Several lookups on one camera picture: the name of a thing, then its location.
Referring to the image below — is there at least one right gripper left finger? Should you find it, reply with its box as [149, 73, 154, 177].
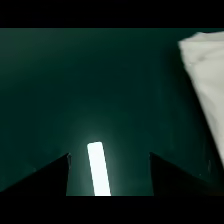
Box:
[0, 152, 72, 197]

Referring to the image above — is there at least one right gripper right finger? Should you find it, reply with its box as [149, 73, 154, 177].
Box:
[148, 151, 224, 197]

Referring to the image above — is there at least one white T-shirt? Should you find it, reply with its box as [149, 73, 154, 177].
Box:
[177, 31, 224, 165]

